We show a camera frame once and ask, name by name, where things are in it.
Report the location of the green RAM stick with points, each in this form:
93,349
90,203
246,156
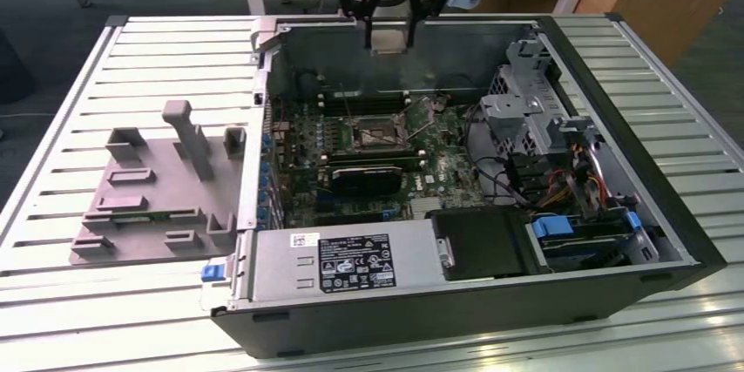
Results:
153,216

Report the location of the black graphics card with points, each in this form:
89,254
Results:
365,182

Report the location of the CPU socket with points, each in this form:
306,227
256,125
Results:
376,133

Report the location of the small silver heatsink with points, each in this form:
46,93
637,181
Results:
424,207

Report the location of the hard disk in blue carrier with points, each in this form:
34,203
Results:
552,226

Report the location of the grey parts rack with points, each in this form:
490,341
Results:
168,171

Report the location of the black open PC case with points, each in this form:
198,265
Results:
406,324

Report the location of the blue case latch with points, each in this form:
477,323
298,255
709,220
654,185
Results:
212,271

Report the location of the black RAM slot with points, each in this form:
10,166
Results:
362,108
362,97

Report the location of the small blue plastic clip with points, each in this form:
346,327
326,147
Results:
632,220

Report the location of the silver square CPU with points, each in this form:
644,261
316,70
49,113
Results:
388,43

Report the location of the silver metal drive cage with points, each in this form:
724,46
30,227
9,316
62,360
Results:
510,115

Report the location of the green motherboard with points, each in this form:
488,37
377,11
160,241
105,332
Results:
301,171

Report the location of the black installed RAM stick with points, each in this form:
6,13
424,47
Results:
372,154
372,161

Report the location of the silver power supply with label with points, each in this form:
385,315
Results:
278,267

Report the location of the black plastic drive shroud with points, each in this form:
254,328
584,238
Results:
482,241

